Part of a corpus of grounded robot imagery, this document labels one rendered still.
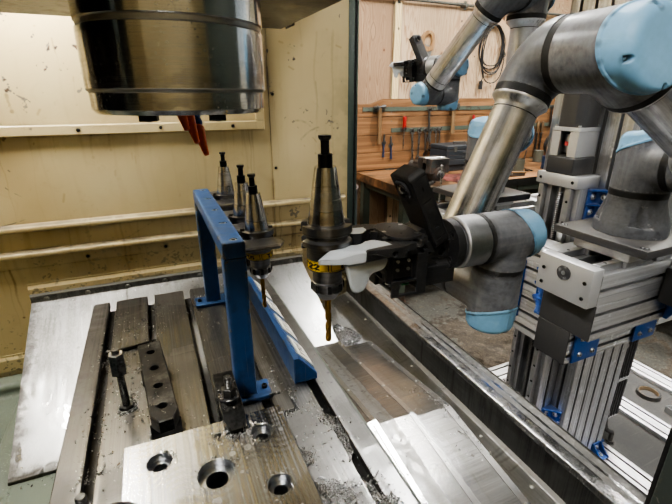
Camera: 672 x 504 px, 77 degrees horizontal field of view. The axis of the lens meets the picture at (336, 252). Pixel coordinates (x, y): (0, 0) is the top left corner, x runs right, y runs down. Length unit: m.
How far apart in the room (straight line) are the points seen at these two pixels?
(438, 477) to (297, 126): 1.14
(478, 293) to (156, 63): 0.53
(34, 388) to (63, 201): 0.53
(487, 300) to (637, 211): 0.54
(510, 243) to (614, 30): 0.30
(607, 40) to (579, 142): 0.64
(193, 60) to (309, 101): 1.19
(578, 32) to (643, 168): 0.45
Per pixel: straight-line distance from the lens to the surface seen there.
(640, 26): 0.71
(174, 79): 0.38
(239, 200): 0.89
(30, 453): 1.34
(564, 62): 0.75
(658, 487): 0.93
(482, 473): 1.03
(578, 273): 1.05
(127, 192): 1.49
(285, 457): 0.65
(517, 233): 0.65
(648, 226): 1.14
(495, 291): 0.68
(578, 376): 1.60
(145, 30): 0.38
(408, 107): 3.59
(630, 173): 1.13
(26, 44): 1.48
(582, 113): 1.33
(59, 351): 1.48
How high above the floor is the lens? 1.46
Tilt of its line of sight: 21 degrees down
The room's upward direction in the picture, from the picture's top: straight up
